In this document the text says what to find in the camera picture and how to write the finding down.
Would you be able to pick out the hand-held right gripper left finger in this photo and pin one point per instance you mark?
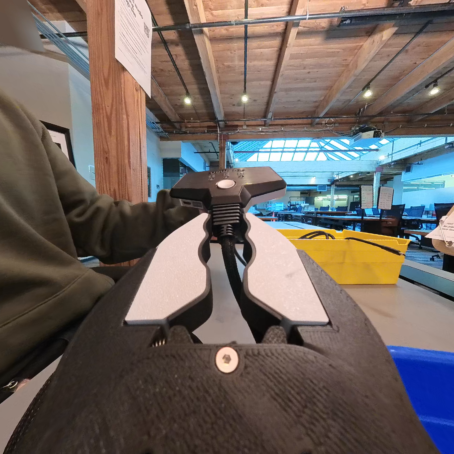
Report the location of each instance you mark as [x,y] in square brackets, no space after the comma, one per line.
[170,276]

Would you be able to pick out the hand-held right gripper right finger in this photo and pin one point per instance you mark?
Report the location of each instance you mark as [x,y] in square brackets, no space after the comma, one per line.
[280,276]

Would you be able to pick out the black hub device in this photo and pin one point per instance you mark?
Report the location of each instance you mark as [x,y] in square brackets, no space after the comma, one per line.
[251,179]

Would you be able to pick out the person's left forearm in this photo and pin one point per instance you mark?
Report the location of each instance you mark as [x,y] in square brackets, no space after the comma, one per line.
[120,227]

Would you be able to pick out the grey desk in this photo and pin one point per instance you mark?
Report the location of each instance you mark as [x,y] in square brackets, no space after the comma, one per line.
[408,319]

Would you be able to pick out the yellow plastic bin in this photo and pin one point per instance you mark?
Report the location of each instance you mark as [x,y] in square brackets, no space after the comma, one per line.
[361,264]

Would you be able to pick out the white note board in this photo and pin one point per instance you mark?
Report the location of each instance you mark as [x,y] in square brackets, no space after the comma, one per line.
[385,197]
[366,197]

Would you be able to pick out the black office chair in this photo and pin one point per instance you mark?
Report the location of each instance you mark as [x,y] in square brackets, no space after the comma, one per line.
[392,218]

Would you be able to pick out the glass skylight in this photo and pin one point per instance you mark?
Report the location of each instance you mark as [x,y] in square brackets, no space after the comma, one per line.
[298,149]

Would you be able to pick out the long grey table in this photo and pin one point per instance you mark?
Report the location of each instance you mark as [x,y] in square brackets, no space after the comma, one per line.
[425,275]

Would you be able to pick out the person in olive green sweatshirt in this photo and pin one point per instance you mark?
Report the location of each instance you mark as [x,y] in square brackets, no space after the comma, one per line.
[32,230]

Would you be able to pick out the ceiling projector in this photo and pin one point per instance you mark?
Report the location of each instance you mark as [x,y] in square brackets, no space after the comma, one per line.
[367,136]

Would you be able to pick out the white paper tag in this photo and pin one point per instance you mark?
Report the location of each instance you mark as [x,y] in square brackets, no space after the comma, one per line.
[443,228]

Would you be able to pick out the black framed picture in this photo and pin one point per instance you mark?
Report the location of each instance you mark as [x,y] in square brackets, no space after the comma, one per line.
[67,140]

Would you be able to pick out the ceiling spot lamp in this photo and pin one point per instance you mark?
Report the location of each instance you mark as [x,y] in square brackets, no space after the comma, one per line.
[187,100]
[244,97]
[368,93]
[434,89]

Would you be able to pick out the blue plastic bin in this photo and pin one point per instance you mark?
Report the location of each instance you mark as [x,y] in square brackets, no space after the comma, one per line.
[427,390]

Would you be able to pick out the white printed paper sheet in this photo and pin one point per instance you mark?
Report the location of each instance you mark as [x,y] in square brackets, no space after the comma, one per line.
[134,39]

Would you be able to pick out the metal ceiling pipe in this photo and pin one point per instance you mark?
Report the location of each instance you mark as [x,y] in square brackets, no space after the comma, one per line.
[283,19]

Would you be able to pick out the wooden post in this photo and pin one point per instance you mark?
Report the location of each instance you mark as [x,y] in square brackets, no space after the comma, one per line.
[117,142]

